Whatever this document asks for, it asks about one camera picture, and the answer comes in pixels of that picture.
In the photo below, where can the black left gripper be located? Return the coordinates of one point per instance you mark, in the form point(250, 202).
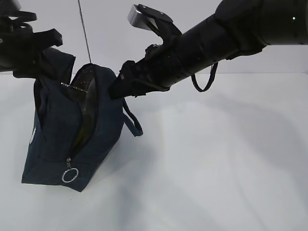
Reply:
point(21, 51)

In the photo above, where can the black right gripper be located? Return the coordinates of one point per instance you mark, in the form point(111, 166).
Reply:
point(157, 71)

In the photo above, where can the dark navy fabric bag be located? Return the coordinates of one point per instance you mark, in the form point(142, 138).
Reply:
point(61, 107)

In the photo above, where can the yellow lemon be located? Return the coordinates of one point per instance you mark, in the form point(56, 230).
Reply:
point(82, 134)

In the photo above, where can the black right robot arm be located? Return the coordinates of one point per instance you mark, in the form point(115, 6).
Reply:
point(237, 28)

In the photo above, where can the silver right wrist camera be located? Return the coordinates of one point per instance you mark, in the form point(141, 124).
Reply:
point(144, 17)

